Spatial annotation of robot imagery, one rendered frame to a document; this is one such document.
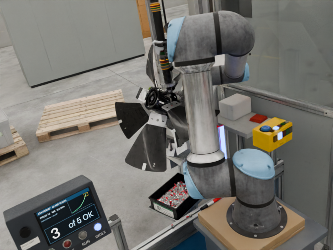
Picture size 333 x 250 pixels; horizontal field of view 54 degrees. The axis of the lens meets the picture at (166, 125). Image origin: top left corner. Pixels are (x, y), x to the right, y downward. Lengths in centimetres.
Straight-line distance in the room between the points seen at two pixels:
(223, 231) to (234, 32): 60
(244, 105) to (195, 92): 122
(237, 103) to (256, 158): 112
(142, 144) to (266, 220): 79
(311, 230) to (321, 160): 95
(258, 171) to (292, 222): 24
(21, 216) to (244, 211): 65
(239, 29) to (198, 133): 30
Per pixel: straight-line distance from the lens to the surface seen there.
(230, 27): 90
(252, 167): 95
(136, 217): 279
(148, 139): 163
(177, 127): 146
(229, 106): 207
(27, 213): 103
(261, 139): 154
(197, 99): 92
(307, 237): 114
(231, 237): 107
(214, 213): 115
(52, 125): 460
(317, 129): 198
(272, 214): 107
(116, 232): 121
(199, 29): 89
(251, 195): 100
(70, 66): 714
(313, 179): 218
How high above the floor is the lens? 181
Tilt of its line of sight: 26 degrees down
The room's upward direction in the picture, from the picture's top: 10 degrees counter-clockwise
